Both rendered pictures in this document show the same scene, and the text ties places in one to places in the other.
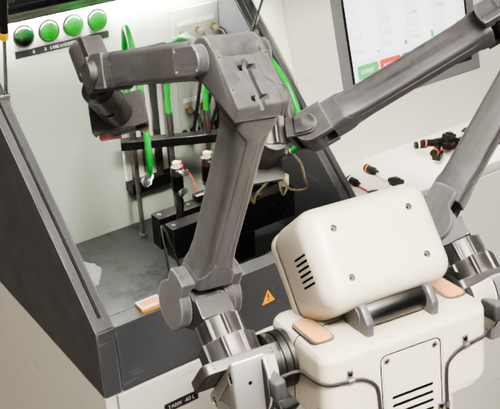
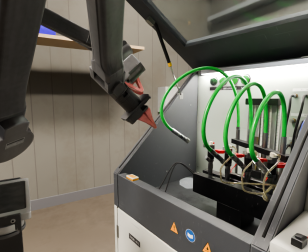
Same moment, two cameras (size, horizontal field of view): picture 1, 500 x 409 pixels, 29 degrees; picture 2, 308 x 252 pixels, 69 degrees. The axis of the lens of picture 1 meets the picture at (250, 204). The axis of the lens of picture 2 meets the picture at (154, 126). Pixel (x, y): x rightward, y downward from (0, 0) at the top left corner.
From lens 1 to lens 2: 1.89 m
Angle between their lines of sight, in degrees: 82
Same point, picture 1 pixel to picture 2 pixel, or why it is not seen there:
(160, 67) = not seen: hidden behind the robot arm
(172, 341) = (133, 202)
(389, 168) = not seen: outside the picture
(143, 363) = (124, 202)
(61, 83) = (224, 105)
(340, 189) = (269, 209)
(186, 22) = (299, 89)
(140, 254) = not seen: hidden behind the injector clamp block
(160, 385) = (128, 220)
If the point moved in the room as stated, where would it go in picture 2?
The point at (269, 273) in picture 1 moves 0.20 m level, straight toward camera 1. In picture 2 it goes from (175, 211) to (113, 214)
